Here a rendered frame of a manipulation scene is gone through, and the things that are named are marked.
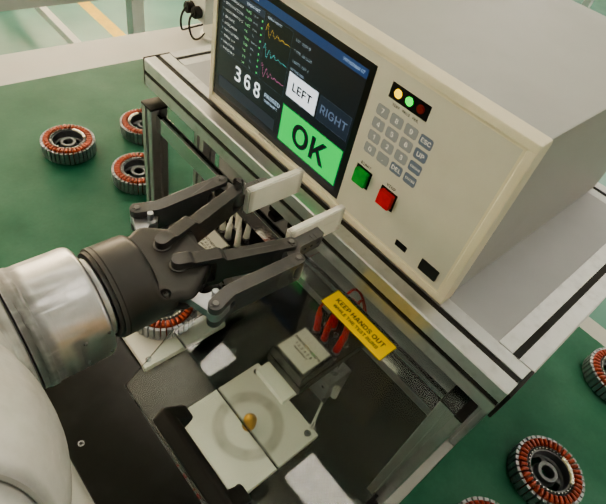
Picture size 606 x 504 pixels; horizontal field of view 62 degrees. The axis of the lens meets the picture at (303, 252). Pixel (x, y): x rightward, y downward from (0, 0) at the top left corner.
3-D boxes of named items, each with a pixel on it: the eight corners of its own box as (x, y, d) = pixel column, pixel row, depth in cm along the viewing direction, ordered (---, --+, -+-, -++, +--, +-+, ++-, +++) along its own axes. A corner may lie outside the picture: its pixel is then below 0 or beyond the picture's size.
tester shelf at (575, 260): (489, 418, 50) (511, 397, 47) (143, 84, 79) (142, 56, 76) (649, 249, 74) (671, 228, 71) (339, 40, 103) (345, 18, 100)
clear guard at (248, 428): (266, 602, 42) (276, 589, 37) (124, 387, 52) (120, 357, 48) (480, 391, 60) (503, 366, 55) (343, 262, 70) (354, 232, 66)
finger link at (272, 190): (246, 215, 49) (242, 210, 50) (299, 192, 53) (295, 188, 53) (249, 192, 47) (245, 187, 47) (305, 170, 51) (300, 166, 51)
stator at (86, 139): (64, 173, 108) (61, 159, 105) (31, 148, 111) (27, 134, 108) (107, 152, 115) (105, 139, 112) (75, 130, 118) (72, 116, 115)
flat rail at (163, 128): (441, 422, 55) (452, 410, 53) (151, 126, 82) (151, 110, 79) (447, 416, 56) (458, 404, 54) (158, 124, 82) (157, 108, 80)
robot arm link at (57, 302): (55, 411, 36) (131, 369, 40) (29, 345, 30) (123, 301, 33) (7, 323, 40) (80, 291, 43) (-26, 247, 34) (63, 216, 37)
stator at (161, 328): (150, 353, 79) (149, 341, 77) (116, 305, 84) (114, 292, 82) (209, 321, 86) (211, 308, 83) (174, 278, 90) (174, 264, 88)
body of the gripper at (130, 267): (77, 289, 43) (173, 248, 48) (126, 363, 39) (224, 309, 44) (63, 228, 37) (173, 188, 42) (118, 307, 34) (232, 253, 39)
